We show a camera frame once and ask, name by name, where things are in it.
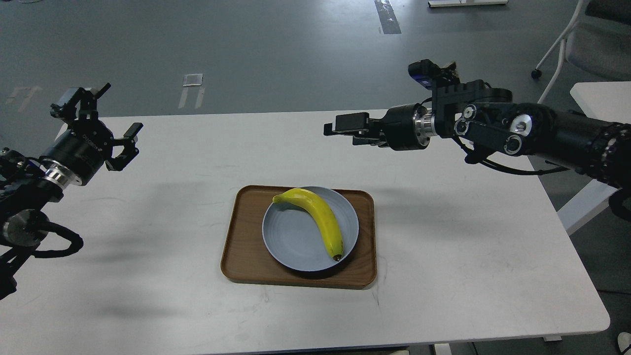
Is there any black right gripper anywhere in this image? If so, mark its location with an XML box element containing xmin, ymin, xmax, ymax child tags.
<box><xmin>323</xmin><ymin>104</ymin><xmax>434</xmax><ymax>151</ymax></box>

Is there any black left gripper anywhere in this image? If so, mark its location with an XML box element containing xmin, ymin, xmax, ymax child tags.
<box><xmin>40</xmin><ymin>83</ymin><xmax>143</xmax><ymax>186</ymax></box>

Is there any yellow banana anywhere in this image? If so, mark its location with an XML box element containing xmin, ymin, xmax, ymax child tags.
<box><xmin>272</xmin><ymin>188</ymin><xmax>344</xmax><ymax>261</ymax></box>

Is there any light blue plate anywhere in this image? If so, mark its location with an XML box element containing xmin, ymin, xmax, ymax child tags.
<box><xmin>261</xmin><ymin>186</ymin><xmax>360</xmax><ymax>272</ymax></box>

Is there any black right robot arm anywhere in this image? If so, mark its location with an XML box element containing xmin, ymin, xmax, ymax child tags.
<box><xmin>323</xmin><ymin>59</ymin><xmax>631</xmax><ymax>220</ymax></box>

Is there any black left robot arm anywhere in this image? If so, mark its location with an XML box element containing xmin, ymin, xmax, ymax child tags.
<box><xmin>0</xmin><ymin>83</ymin><xmax>143</xmax><ymax>298</ymax></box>

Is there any brown wooden tray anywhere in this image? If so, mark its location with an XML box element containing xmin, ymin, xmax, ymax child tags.
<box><xmin>221</xmin><ymin>185</ymin><xmax>377</xmax><ymax>289</ymax></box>

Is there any white side table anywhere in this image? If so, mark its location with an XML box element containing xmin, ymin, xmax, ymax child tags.
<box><xmin>558</xmin><ymin>81</ymin><xmax>631</xmax><ymax>235</ymax></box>

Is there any white office chair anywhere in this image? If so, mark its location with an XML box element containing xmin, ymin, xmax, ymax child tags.
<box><xmin>530</xmin><ymin>0</ymin><xmax>631</xmax><ymax>104</ymax></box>

